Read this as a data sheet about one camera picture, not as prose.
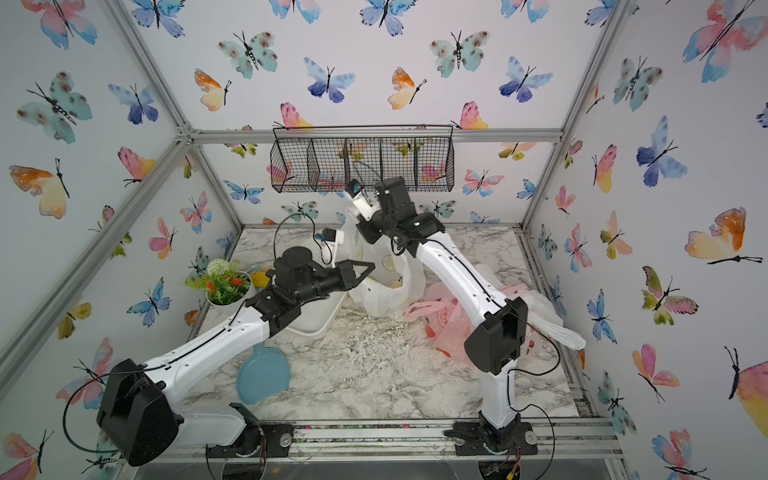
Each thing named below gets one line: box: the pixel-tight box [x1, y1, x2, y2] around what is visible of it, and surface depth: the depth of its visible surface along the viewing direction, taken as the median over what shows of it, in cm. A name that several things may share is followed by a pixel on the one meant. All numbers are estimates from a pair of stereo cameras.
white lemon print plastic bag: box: [349, 226, 426, 318], surface depth 77 cm
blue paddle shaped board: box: [236, 342, 291, 405], surface depth 85 cm
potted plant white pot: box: [184, 259, 255, 324], surface depth 88 cm
